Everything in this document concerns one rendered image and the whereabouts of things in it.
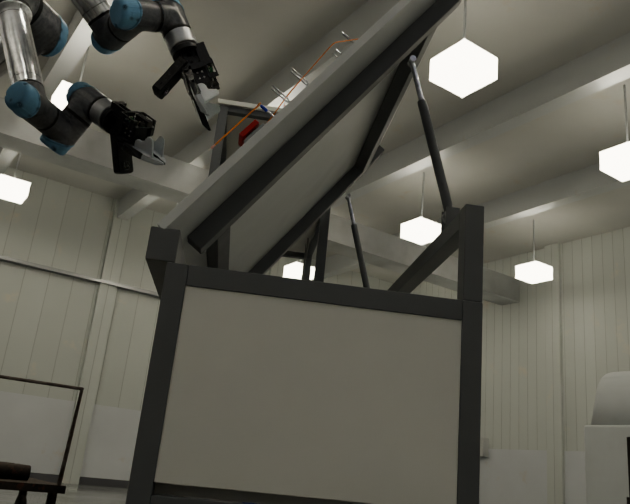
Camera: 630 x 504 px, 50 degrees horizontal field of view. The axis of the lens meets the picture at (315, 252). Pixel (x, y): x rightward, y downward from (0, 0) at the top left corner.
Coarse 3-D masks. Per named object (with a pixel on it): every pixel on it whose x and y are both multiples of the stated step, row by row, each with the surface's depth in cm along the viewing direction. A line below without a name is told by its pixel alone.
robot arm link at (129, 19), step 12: (120, 0) 162; (132, 0) 164; (144, 0) 167; (120, 12) 162; (132, 12) 163; (144, 12) 165; (156, 12) 167; (120, 24) 164; (132, 24) 164; (144, 24) 166; (156, 24) 169; (120, 36) 171; (132, 36) 171
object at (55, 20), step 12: (36, 12) 183; (48, 12) 187; (36, 24) 185; (48, 24) 188; (60, 24) 192; (0, 36) 190; (36, 36) 188; (48, 36) 190; (60, 36) 192; (0, 48) 189; (36, 48) 190; (48, 48) 193; (60, 48) 194; (0, 60) 190; (0, 72) 192
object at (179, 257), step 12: (156, 228) 126; (168, 228) 126; (156, 240) 125; (168, 240) 126; (180, 240) 129; (156, 252) 125; (168, 252) 125; (180, 252) 132; (156, 264) 127; (156, 276) 135; (156, 288) 144
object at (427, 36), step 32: (448, 0) 168; (416, 32) 164; (384, 64) 160; (416, 64) 183; (352, 96) 156; (320, 128) 153; (384, 128) 216; (288, 160) 149; (256, 192) 146; (224, 224) 143; (224, 256) 163
